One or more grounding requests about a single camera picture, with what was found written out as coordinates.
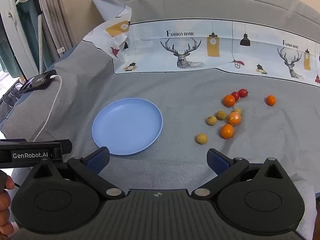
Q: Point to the white fluffy cloth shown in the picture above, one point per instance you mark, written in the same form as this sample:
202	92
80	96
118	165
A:
303	205

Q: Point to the person's left hand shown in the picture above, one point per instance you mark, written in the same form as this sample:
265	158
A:
5	205

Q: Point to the deer printed pillowcase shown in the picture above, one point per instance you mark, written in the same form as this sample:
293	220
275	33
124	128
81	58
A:
150	55

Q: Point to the white clothes rack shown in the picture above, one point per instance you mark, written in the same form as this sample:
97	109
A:
53	17

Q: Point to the grey folded quilt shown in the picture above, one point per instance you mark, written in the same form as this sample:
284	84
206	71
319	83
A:
200	2

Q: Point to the black smartphone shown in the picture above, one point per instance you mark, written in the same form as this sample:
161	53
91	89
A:
37	81

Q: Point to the blue plastic plate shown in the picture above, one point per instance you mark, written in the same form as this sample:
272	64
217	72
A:
127	127

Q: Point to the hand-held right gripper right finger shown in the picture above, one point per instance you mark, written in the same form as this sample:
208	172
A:
218	162

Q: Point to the yellow-brown longan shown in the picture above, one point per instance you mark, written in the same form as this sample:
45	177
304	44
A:
201	138
221	115
238	110
211	120

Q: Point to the grey bed cover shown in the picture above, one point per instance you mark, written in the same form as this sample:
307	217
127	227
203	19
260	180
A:
175	92

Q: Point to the red cherry tomato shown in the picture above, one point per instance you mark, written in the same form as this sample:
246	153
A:
243	92
235	95

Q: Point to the green hanging garment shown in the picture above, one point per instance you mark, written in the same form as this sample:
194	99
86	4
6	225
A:
22	17

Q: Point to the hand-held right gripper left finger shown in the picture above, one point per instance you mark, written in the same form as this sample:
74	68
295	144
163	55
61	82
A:
97	161

